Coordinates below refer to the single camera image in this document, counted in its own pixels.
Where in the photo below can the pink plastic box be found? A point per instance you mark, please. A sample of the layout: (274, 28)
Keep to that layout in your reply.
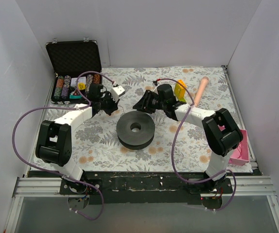
(240, 155)

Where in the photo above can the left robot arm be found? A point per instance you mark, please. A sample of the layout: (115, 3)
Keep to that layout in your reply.
(54, 144)

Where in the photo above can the black front base bar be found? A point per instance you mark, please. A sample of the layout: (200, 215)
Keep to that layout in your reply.
(143, 187)

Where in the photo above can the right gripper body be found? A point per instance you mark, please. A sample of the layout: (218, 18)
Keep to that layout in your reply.
(147, 101)

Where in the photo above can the yellow toy brick tower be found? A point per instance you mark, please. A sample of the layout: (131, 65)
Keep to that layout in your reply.
(179, 90)

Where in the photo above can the floral table mat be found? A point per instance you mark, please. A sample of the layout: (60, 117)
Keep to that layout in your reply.
(175, 146)

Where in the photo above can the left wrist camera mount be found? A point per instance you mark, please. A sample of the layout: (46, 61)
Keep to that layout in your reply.
(117, 91)

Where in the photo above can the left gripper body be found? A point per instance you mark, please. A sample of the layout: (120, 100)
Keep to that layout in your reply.
(110, 103)

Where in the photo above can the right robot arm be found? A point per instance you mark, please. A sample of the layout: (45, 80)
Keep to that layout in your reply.
(222, 133)

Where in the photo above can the black poker chip case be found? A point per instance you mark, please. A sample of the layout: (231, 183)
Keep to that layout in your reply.
(72, 58)

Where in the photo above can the black cable spool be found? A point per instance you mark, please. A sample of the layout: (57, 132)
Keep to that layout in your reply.
(135, 130)

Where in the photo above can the beige toy microphone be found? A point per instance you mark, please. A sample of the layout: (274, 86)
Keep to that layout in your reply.
(203, 84)

